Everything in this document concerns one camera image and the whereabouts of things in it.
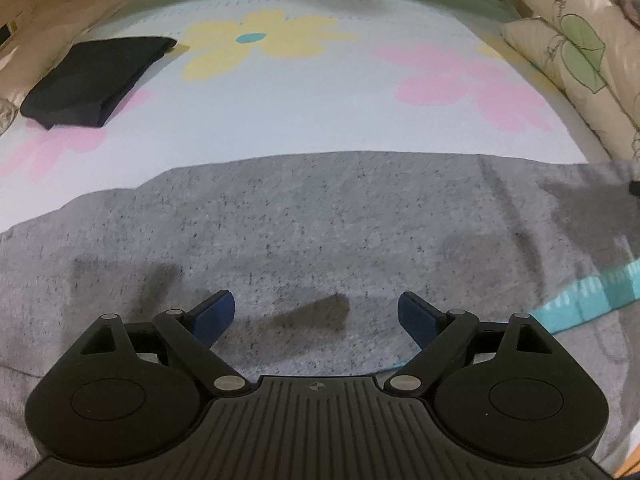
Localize beige plain pillow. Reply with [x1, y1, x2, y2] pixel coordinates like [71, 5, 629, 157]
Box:
[0, 98, 18, 136]

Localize floral bed sheet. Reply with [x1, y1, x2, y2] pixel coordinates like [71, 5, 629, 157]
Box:
[0, 0, 640, 336]

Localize folded black garment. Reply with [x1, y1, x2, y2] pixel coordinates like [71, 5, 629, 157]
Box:
[20, 36, 177, 130]

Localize grey speckled pants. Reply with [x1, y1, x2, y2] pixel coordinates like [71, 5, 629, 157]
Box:
[1, 153, 639, 479]

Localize cream leaf-print pillow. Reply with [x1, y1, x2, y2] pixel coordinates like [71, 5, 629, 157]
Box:
[502, 0, 639, 160]

